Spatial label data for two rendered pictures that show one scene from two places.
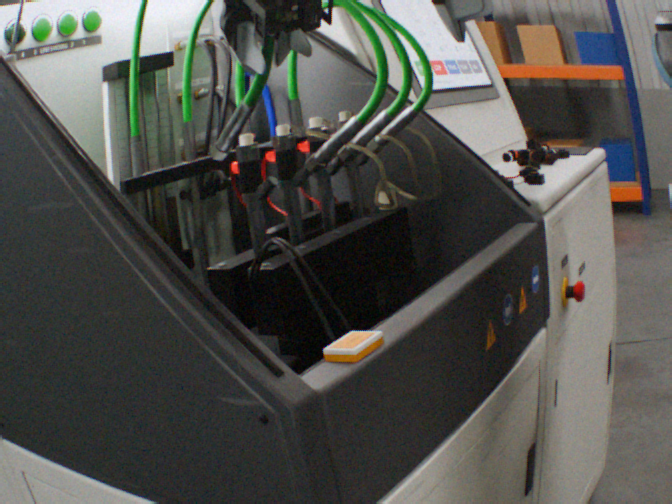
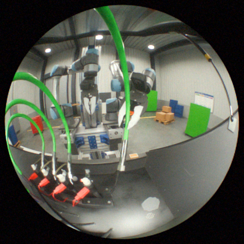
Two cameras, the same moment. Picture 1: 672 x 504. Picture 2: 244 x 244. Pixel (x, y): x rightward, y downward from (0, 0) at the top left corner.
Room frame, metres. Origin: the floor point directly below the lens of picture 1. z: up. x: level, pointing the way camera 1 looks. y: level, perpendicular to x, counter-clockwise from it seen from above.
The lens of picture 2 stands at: (1.03, 0.21, 1.31)
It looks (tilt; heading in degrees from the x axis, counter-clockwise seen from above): 20 degrees down; 226
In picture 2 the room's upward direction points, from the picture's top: straight up
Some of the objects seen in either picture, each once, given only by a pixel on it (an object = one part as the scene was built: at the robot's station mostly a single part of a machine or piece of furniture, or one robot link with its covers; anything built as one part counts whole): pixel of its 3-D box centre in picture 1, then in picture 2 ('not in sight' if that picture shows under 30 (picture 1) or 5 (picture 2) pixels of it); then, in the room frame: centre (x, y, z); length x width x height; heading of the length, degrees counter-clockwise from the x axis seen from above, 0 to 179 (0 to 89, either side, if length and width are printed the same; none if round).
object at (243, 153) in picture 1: (265, 230); (96, 191); (1.03, 0.08, 1.01); 0.05 x 0.03 x 0.21; 58
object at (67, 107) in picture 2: not in sight; (66, 109); (0.97, -0.70, 1.20); 0.13 x 0.12 x 0.14; 24
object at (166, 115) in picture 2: not in sight; (165, 113); (-3.42, -0.90, 0.39); 1.20 x 0.85 x 0.79; 166
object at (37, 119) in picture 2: not in sight; (36, 125); (2.74, -4.11, 0.43); 0.70 x 0.46 x 0.86; 179
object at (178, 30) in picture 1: (200, 91); not in sight; (1.38, 0.18, 1.21); 0.13 x 0.03 x 0.31; 148
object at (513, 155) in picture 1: (537, 150); not in sight; (1.59, -0.42, 1.01); 0.23 x 0.11 x 0.06; 148
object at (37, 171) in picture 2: (363, 191); (48, 181); (1.23, -0.05, 1.01); 0.05 x 0.03 x 0.21; 58
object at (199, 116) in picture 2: not in sight; (199, 121); (-2.54, 0.98, 0.65); 0.95 x 0.86 x 1.30; 72
